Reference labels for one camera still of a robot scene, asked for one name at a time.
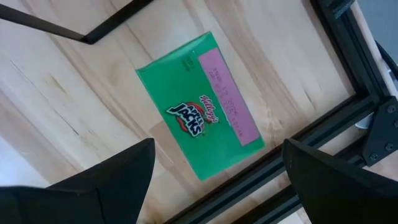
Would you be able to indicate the green Apple Jacks cereal box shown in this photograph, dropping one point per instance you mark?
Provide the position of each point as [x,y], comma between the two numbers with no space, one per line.
[192,93]

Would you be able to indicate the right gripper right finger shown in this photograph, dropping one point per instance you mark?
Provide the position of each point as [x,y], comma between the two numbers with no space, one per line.
[335,193]

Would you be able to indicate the black aluminium table frame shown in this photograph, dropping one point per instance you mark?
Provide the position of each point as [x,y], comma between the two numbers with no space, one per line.
[351,46]

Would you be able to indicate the wooden shelf with black legs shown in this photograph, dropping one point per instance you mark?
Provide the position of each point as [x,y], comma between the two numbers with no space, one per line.
[90,37]

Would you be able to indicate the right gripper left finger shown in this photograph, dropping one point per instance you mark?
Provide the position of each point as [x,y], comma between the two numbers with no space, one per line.
[124,186]

